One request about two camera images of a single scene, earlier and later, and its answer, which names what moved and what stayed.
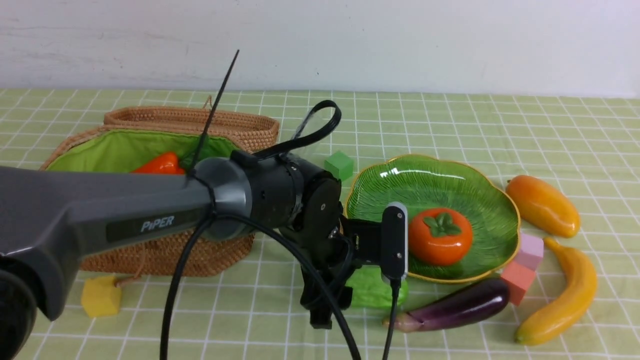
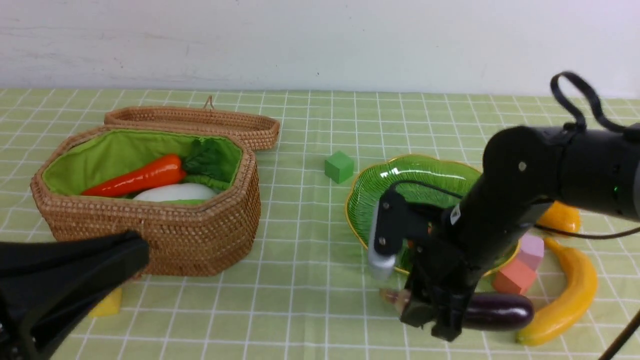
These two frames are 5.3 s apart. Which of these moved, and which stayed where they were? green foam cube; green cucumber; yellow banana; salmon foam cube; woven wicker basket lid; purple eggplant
Moved: green cucumber; purple eggplant
Stayed: woven wicker basket lid; green foam cube; salmon foam cube; yellow banana
